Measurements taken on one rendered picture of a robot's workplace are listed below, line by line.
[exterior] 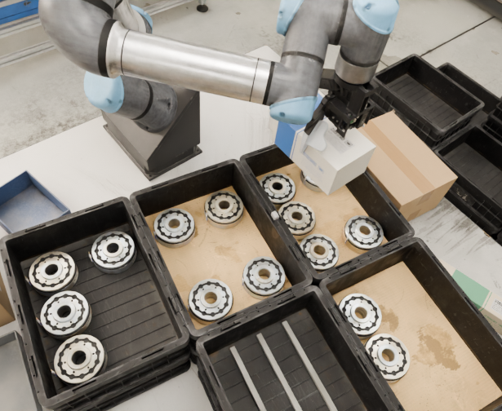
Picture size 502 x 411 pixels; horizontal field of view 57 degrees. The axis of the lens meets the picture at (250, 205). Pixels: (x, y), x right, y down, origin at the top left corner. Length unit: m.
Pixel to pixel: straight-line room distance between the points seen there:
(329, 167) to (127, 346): 0.59
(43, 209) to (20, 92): 1.53
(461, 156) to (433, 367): 1.28
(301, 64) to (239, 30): 2.47
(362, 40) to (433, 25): 2.91
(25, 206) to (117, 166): 0.29
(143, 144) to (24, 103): 1.52
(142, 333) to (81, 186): 0.57
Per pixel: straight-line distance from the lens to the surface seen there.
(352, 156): 1.01
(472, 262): 1.53
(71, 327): 1.11
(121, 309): 1.13
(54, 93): 2.87
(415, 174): 1.42
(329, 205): 1.30
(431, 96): 2.30
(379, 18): 0.82
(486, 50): 3.70
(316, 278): 1.06
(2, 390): 1.28
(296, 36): 0.81
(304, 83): 0.79
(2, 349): 1.31
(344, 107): 0.94
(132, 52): 0.81
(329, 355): 1.11
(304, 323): 1.13
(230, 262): 1.17
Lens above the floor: 1.87
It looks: 55 degrees down
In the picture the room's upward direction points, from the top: 9 degrees clockwise
